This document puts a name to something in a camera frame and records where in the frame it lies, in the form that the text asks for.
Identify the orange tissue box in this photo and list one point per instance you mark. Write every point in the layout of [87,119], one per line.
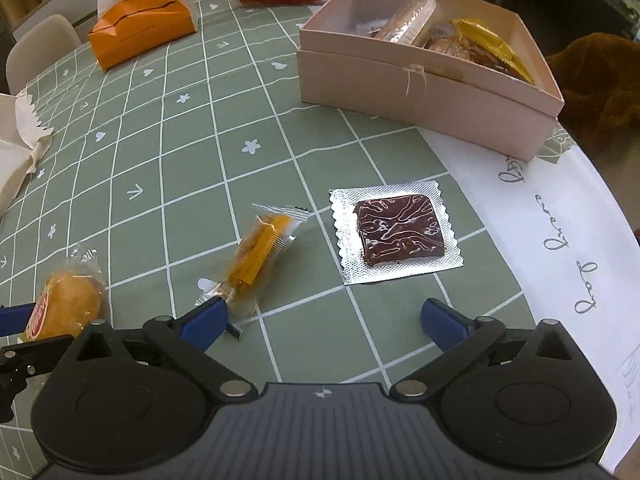
[145,30]

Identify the green checked tablecloth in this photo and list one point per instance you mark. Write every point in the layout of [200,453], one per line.
[175,160]

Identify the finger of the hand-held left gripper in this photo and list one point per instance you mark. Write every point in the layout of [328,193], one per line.
[15,319]
[30,355]

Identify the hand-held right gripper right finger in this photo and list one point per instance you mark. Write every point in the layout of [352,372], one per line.
[442,322]

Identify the red-edged rice cracker packet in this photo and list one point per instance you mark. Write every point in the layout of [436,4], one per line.
[450,47]

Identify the chocolate cake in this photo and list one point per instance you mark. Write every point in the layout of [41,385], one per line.
[397,232]

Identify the pink cardboard box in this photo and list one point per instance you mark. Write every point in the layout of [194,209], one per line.
[415,85]

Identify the long clear cracker packet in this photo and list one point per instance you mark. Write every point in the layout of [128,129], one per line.
[407,17]

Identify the orange stick snack packet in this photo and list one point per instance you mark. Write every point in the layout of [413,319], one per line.
[257,250]

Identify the white script-print cloth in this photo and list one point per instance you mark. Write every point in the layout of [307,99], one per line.
[550,260]

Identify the cream chair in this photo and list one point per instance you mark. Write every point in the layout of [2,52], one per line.
[40,50]

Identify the cream printed paper bag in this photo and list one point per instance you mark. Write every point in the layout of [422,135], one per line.
[12,160]

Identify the yellow bun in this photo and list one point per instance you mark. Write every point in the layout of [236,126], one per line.
[70,300]

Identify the yellow snack packet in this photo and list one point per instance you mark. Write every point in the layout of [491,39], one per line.
[495,50]

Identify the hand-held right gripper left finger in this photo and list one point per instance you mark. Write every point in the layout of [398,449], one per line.
[202,322]

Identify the brown plush toy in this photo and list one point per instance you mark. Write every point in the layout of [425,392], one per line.
[605,90]

